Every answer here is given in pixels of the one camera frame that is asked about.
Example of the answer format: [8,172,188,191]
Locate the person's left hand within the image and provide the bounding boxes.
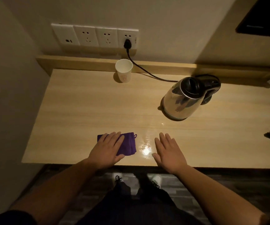
[87,131,125,171]

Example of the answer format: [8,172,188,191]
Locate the person's right hand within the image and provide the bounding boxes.
[151,132,188,175]

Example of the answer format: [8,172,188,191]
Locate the purple cloth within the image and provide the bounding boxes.
[97,132,138,156]

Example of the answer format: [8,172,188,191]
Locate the stainless steel electric kettle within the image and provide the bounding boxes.
[162,76,220,122]

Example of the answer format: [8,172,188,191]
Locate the white paper cup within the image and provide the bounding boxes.
[115,59,133,83]

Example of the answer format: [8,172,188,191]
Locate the person's right forearm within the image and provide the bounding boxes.
[175,164,267,225]

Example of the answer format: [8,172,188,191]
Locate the person's left forearm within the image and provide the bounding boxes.
[10,159,98,225]

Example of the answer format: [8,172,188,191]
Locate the black trousers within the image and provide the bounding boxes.
[76,173,206,225]

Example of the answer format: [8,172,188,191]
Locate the black left sleeve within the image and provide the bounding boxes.
[0,209,38,225]

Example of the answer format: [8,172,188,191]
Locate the black television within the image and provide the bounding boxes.
[235,0,270,38]

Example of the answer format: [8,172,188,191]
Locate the black power cable with plug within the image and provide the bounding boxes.
[123,39,179,83]

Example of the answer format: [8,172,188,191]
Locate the white wall power socket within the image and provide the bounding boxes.
[73,25,99,47]
[117,28,139,49]
[95,27,119,48]

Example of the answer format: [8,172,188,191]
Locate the white wall plate small ports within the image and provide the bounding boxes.
[51,23,80,46]

